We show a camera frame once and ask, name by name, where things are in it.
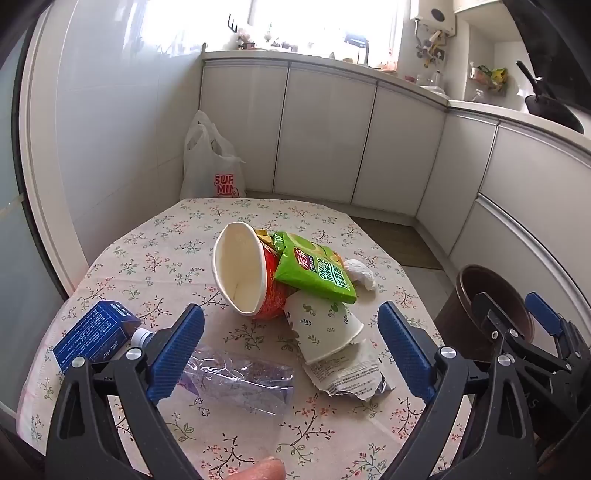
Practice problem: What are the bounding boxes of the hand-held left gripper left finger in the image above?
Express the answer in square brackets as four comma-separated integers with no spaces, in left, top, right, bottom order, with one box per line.
[45,304,206,480]

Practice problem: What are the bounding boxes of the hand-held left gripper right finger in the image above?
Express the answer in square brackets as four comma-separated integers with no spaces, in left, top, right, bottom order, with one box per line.
[378,301,539,480]

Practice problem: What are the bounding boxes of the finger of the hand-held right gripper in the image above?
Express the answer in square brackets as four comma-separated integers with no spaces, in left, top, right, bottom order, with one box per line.
[471,292,568,376]
[525,292,591,366]

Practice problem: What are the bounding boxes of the brown plastic trash bin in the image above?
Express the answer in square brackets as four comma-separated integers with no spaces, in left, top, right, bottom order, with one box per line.
[434,264,536,365]

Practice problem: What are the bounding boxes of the white torn wrapper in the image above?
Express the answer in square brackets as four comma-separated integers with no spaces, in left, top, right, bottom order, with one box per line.
[305,339,395,400]

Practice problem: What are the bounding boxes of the clear crushed plastic bottle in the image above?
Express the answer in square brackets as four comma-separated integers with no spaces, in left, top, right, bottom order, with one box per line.
[130,329,296,416]

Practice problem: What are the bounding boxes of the blue carton box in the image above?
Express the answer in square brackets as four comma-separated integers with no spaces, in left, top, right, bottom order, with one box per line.
[52,301,143,372]

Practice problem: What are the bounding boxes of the white tissue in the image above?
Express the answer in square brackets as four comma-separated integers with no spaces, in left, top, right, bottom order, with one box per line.
[344,258,378,291]

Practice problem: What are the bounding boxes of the leaf print paper cup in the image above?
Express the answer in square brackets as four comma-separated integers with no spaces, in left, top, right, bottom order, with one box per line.
[283,292,365,365]

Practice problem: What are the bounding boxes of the red instant noodle cup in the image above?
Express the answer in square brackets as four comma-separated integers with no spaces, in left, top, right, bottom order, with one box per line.
[211,222,301,321]

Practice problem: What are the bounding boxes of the green snack packet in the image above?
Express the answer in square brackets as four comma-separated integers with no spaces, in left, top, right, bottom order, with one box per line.
[272,231,358,304]

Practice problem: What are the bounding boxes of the person's left hand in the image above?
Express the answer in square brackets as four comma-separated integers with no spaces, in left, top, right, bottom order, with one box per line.
[228,457,286,480]

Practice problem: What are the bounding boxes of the floral tablecloth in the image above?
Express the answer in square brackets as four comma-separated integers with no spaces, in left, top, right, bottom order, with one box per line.
[16,198,467,480]

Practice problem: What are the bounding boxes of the white plastic shopping bag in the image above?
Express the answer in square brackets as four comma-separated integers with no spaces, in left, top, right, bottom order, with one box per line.
[179,109,247,200]

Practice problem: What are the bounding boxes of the black wok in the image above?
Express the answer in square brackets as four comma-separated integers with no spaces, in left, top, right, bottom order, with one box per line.
[515,60,585,134]

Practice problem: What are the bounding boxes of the white kitchen cabinets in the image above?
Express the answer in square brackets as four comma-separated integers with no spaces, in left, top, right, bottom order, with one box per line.
[198,48,591,352]

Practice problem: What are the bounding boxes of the green and yellow packages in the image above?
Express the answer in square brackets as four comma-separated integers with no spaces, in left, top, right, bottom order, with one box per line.
[471,65,509,95]

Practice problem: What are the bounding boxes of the black range hood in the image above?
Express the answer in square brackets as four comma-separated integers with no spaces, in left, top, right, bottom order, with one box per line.
[503,0,591,107]

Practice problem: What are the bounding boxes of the black faucet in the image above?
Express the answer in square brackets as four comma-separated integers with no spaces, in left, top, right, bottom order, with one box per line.
[344,34,370,65]

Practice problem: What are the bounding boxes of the white water heater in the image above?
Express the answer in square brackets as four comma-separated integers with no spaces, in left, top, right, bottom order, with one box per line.
[410,0,458,33]

